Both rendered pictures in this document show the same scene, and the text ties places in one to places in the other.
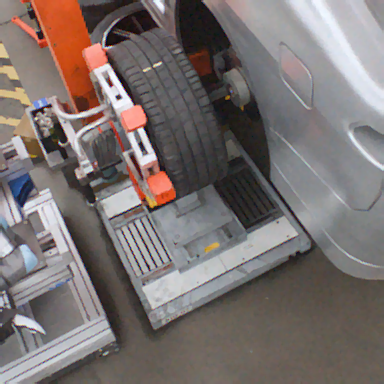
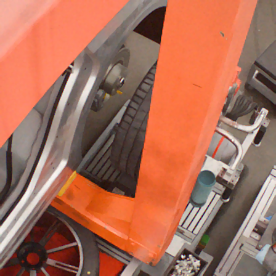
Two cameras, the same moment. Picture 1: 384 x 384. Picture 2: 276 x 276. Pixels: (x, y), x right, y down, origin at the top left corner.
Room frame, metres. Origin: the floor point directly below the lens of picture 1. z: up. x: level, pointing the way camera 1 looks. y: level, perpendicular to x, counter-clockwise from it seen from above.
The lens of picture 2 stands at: (2.80, 0.89, 3.06)
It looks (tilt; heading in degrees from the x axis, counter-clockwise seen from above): 60 degrees down; 222
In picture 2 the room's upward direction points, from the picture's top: 8 degrees clockwise
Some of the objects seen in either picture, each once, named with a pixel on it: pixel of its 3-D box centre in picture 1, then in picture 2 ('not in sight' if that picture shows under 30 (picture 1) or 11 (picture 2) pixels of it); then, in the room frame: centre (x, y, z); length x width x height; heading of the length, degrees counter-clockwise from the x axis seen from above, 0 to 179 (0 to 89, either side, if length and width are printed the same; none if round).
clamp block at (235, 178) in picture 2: (59, 112); (227, 177); (1.72, 0.47, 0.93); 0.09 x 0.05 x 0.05; 107
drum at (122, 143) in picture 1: (110, 139); (215, 142); (1.60, 0.29, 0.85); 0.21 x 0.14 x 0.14; 107
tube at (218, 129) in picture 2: (78, 98); (223, 144); (1.68, 0.37, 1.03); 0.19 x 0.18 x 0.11; 107
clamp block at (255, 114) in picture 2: (89, 172); (259, 121); (1.40, 0.37, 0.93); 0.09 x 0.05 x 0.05; 107
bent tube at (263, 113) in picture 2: (96, 132); (243, 111); (1.49, 0.31, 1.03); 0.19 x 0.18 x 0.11; 107
